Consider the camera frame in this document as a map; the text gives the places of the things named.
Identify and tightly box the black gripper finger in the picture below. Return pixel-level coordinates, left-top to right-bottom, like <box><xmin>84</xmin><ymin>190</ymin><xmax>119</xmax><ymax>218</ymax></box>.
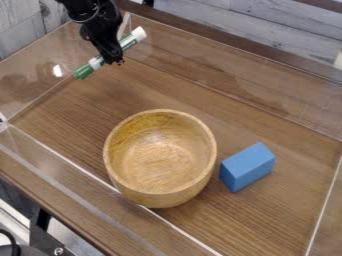
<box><xmin>95</xmin><ymin>36</ymin><xmax>123</xmax><ymax>64</ymax></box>

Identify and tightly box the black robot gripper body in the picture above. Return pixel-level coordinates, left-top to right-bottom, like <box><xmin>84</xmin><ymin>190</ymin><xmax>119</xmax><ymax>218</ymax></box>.
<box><xmin>55</xmin><ymin>0</ymin><xmax>126</xmax><ymax>41</ymax></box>

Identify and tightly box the green Expo marker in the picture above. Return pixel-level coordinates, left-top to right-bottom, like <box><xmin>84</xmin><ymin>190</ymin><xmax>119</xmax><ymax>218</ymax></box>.
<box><xmin>74</xmin><ymin>27</ymin><xmax>147</xmax><ymax>79</ymax></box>

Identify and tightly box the brown wooden bowl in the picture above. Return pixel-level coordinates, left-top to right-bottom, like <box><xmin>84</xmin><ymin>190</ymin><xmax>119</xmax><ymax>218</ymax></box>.
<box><xmin>103</xmin><ymin>109</ymin><xmax>218</xmax><ymax>208</ymax></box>

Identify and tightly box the blue foam block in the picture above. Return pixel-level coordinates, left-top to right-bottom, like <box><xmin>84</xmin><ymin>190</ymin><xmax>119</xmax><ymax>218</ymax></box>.
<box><xmin>219</xmin><ymin>143</ymin><xmax>275</xmax><ymax>192</ymax></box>

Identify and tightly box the black table leg bracket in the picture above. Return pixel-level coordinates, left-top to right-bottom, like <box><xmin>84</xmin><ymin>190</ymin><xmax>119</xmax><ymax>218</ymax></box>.
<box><xmin>29</xmin><ymin>208</ymin><xmax>76</xmax><ymax>256</ymax></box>

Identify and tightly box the black cable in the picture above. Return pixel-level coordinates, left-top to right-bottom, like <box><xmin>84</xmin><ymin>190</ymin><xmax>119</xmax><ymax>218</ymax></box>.
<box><xmin>0</xmin><ymin>229</ymin><xmax>21</xmax><ymax>256</ymax></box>

